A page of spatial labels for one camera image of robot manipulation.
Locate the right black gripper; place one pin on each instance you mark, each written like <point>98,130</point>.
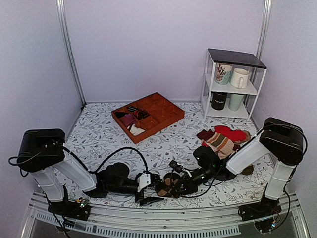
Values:
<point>189,187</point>

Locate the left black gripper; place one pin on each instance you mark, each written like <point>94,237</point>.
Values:
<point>145,202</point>

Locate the brown argyle sock pair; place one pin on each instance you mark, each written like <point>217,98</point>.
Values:
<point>166,188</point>

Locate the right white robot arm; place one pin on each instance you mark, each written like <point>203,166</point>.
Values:
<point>285,141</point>

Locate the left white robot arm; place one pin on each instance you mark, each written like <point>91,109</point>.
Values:
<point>42,151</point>

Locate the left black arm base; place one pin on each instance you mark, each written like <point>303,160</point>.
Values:
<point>79,209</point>

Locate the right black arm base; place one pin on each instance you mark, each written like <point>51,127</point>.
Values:
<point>266,207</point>

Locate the dark red patterned sock roll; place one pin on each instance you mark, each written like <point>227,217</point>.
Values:
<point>140,114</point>

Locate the black white striped sock roll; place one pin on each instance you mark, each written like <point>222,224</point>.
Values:
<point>132,108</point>

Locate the white rolled sock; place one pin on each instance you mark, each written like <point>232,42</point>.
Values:
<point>134,130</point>

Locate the striped beige sock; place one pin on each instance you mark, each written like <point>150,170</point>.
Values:
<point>221,145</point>

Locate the brown divided wooden tray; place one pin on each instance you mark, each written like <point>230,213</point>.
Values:
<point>163,113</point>

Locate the purple rolled sock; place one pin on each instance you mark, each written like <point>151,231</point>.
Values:
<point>128,120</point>

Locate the floral white tablecloth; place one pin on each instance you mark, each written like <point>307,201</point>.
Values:
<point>98,141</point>

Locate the black rolled sock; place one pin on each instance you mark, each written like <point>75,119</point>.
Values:
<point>120,114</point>

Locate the black mug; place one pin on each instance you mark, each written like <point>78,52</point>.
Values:
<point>218,100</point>

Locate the pale green tumbler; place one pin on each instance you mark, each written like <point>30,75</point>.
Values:
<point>235,101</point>

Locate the white shelf rack black top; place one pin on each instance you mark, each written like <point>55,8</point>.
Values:
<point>257,71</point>

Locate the coral pattern mug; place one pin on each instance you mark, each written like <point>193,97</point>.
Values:
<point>223,73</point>

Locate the white ribbed mug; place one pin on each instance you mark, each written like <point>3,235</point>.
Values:
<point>239,78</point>

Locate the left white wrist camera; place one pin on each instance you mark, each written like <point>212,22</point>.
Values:
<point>143,181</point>

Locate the aluminium front rail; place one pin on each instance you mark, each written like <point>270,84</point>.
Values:
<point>122,222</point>

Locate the right aluminium frame post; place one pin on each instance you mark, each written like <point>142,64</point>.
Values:
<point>264,28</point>

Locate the aluminium frame post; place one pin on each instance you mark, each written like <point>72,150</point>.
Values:
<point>264,28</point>
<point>68,47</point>

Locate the left aluminium frame post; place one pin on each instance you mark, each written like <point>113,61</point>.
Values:
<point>68,47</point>

